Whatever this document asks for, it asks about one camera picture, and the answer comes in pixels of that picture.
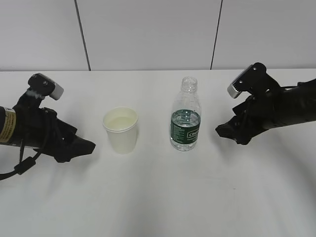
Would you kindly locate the white paper cup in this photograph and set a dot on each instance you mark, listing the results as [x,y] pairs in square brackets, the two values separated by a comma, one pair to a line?
[121,126]

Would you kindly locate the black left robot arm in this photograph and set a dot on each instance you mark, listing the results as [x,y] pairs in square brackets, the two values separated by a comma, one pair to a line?
[7,126]

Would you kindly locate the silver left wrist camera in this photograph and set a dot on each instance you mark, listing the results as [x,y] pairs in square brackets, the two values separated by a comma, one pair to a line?
[42,86]

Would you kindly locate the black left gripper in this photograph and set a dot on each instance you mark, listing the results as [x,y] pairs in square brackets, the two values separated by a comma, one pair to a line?
[40,128]

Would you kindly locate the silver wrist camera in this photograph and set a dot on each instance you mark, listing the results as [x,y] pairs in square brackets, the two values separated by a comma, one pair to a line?
[255,81]
[42,86]

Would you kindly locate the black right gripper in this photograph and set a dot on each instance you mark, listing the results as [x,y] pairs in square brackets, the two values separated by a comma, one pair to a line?
[252,117]

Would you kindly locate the clear water bottle green label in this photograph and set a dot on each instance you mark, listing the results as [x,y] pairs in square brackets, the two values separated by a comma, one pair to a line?
[185,116]

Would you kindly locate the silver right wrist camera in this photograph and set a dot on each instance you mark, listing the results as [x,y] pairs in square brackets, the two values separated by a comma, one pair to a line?
[255,81]

